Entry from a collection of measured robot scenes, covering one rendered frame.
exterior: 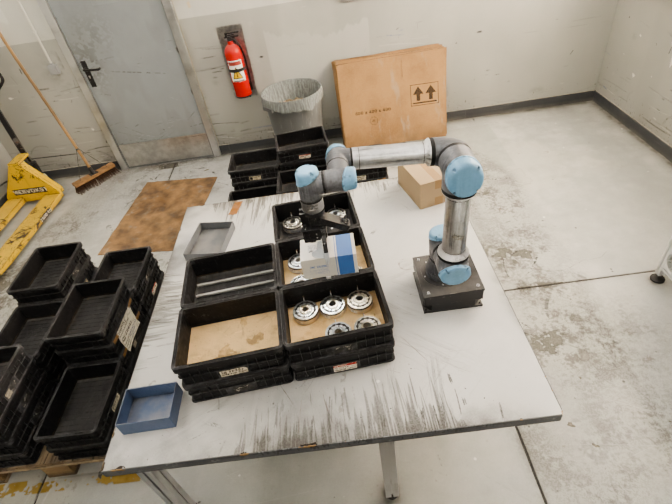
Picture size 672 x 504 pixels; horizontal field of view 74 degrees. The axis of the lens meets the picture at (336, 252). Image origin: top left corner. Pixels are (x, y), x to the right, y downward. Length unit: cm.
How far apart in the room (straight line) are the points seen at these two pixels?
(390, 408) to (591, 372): 138
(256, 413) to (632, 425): 178
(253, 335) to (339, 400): 42
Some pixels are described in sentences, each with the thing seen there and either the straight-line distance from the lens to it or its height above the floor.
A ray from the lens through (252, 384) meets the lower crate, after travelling 178.
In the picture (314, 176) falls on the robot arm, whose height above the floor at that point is 145.
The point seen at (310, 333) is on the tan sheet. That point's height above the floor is 83.
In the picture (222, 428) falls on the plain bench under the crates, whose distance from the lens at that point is 178.
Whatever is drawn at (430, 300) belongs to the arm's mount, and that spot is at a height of 78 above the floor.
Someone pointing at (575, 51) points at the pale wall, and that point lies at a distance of 527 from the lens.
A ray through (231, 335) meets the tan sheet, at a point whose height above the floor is 83.
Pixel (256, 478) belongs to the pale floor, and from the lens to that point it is 245.
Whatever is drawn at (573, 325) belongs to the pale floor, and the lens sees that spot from 296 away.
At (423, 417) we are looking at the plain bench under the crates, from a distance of 168.
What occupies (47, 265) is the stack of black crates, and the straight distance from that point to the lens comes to 338.
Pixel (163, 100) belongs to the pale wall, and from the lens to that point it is 488.
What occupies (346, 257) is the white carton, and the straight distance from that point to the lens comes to 158.
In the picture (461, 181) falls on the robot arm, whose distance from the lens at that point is 146.
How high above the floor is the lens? 218
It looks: 41 degrees down
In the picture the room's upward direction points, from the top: 9 degrees counter-clockwise
